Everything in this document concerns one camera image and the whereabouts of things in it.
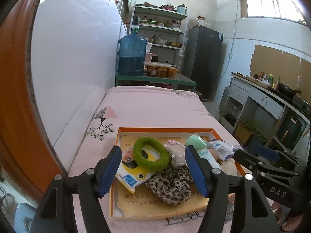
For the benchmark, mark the white kitchen counter cabinet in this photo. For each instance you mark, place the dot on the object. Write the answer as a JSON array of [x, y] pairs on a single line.
[[247, 100]]

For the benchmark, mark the dark green table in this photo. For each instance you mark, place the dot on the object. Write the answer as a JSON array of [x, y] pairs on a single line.
[[178, 80]]

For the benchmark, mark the brown wooden door frame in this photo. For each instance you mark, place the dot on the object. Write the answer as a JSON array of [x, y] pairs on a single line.
[[26, 155]]

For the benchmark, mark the pink bed quilt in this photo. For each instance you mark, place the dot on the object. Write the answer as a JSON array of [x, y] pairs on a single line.
[[147, 106]]

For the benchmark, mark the leopard print scarf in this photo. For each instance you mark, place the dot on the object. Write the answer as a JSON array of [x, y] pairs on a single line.
[[171, 185]]

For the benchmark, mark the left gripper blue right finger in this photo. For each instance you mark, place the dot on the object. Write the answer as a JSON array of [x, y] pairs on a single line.
[[193, 159]]

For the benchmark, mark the blue white wipes pack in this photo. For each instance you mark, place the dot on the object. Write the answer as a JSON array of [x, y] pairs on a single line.
[[224, 149]]

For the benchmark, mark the cream bear purple bow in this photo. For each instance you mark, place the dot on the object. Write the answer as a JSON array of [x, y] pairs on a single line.
[[228, 166]]

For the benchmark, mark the cream bear pink hat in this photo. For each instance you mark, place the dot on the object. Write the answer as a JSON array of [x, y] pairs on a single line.
[[177, 153]]

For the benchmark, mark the brown cardboard wall panel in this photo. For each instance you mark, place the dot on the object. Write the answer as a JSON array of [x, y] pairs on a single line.
[[292, 70]]

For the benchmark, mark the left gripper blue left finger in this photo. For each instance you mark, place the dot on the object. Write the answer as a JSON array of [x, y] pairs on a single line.
[[106, 170]]

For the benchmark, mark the black refrigerator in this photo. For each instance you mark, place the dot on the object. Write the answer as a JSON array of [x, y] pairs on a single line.
[[202, 59]]

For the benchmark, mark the potted green plant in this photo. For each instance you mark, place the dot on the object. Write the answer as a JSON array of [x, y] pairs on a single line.
[[245, 130]]

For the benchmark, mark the white kitchen shelf rack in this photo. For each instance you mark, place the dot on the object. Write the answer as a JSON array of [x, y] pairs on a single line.
[[165, 27]]

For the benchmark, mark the yellow cartoon wipes pack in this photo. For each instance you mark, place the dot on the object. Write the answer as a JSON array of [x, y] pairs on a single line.
[[130, 174]]

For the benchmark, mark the green tissue pack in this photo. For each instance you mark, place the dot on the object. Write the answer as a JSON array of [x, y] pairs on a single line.
[[206, 154]]

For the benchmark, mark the person's right hand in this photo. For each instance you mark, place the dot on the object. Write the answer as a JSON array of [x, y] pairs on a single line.
[[287, 222]]

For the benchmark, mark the black wok pan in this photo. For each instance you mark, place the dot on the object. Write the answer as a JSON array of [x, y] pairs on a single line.
[[287, 91]]

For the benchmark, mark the blue water jug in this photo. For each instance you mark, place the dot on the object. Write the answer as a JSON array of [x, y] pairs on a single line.
[[132, 52]]

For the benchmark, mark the orange shallow cardboard box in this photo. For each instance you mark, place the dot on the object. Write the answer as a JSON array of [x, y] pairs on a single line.
[[141, 194]]

